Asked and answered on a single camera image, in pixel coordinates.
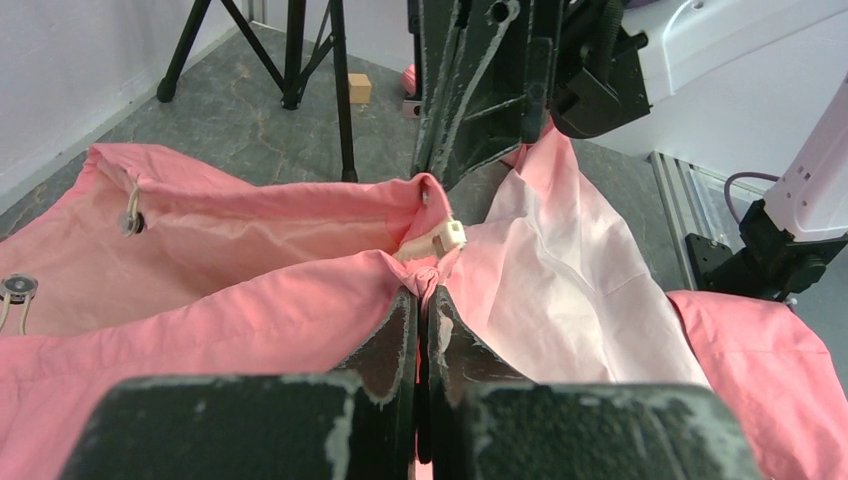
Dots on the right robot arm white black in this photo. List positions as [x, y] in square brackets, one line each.
[732, 85]

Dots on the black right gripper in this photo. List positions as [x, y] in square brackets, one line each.
[484, 70]

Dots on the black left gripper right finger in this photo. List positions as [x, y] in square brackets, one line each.
[486, 420]

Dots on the pink zip-up jacket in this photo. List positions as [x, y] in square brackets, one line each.
[155, 263]

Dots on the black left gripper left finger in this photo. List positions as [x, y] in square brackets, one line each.
[355, 421]

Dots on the black camera tripod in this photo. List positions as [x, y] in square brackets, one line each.
[292, 80]

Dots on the small wooden block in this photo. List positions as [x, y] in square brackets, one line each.
[360, 88]

